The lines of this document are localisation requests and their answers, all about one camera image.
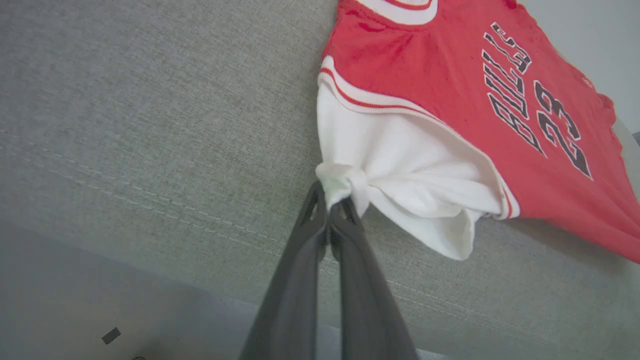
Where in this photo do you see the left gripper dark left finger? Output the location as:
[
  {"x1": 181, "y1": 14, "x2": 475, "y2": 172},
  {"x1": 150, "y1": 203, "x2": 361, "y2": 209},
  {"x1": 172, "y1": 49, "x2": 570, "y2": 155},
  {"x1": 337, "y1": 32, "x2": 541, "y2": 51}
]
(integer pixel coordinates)
[{"x1": 239, "y1": 181, "x2": 328, "y2": 360}]

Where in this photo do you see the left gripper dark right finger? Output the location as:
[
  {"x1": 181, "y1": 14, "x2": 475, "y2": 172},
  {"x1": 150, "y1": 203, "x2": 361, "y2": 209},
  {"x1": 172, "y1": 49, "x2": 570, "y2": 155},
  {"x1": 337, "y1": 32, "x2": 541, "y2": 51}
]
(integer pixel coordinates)
[{"x1": 329, "y1": 197, "x2": 420, "y2": 360}]

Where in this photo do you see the red and white basketball jersey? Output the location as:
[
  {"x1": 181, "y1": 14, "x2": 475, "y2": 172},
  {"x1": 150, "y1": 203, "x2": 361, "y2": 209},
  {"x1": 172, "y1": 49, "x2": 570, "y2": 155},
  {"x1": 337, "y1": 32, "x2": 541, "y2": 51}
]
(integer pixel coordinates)
[{"x1": 315, "y1": 0, "x2": 640, "y2": 264}]

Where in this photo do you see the grey fabric sofa cushion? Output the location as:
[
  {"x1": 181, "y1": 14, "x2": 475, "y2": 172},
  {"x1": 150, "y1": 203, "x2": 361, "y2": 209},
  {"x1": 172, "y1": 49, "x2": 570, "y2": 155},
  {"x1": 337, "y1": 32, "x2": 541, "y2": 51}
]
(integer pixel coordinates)
[{"x1": 0, "y1": 0, "x2": 640, "y2": 360}]

